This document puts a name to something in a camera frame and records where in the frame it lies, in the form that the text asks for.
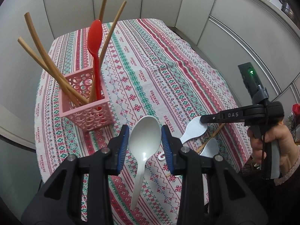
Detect white plastic spoon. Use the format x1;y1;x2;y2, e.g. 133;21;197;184
158;136;219;161
129;115;161;210
180;116;207;144

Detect red plastic spoon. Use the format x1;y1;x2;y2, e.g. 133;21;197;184
87;20;103;103

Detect white kitchen cabinets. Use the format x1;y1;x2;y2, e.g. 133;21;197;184
40;0;300;127

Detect person's right hand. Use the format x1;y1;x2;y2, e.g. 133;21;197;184
247;121;300;169

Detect pink perforated utensil holder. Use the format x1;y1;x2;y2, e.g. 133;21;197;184
58;66;116;132

